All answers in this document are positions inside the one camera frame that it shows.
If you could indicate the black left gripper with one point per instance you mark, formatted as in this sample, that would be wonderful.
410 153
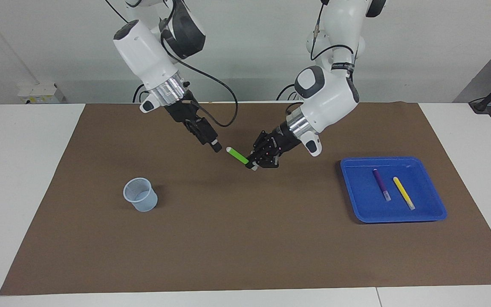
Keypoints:
284 138

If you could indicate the white power box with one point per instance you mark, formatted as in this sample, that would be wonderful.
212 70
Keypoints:
41 94

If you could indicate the blue plastic tray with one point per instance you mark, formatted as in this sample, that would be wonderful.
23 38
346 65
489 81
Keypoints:
399 213

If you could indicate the yellow pen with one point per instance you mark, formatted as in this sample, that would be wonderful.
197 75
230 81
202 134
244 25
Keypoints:
403 192

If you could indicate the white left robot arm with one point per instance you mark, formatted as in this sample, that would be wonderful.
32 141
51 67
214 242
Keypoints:
326 98

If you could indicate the brown table mat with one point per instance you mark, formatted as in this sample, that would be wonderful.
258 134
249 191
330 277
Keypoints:
245 213

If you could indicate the translucent plastic cup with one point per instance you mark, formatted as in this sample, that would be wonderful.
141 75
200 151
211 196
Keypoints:
143 200

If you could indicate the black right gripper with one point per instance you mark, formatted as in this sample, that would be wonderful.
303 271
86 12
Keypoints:
183 113

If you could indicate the purple pen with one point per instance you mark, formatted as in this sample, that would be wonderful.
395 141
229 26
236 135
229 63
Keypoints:
381 183

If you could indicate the green pen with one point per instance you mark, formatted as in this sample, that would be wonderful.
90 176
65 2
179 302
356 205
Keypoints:
238 156

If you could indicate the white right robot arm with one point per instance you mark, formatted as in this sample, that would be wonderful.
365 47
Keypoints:
143 51

